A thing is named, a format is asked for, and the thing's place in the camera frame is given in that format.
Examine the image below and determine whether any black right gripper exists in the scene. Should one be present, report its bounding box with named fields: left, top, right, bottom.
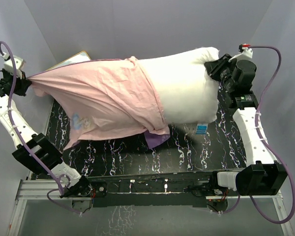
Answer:
left=206, top=54, right=238, bottom=91

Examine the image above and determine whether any white pillow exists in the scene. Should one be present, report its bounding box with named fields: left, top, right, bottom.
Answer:
left=139, top=47, right=219, bottom=124

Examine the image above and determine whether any pink purple Elsa pillowcase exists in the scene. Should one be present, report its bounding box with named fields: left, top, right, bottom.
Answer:
left=29, top=57, right=170, bottom=149

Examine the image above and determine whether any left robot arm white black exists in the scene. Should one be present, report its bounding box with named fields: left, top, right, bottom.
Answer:
left=0, top=69, right=92, bottom=198

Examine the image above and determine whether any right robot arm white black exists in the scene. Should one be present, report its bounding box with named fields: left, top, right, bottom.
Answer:
left=204, top=54, right=287, bottom=196

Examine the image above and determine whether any black marbled table mat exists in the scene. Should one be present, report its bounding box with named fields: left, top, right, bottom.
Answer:
left=46, top=88, right=246, bottom=177

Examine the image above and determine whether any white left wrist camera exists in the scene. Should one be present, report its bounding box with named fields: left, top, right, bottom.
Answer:
left=0, top=54, right=27, bottom=77

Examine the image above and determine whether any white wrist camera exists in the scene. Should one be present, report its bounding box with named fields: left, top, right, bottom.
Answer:
left=0, top=54, right=27, bottom=77
left=229, top=44, right=253, bottom=62

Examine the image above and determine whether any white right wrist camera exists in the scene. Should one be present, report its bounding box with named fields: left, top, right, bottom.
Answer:
left=229, top=44, right=253, bottom=62

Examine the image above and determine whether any small whiteboard wooden frame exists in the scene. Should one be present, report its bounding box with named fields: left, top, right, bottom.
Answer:
left=49, top=51, right=91, bottom=70

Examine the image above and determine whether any aluminium frame rail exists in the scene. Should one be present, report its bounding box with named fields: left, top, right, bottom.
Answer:
left=7, top=169, right=295, bottom=236

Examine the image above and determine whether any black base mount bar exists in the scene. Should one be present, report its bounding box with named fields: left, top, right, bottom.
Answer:
left=63, top=172, right=239, bottom=208

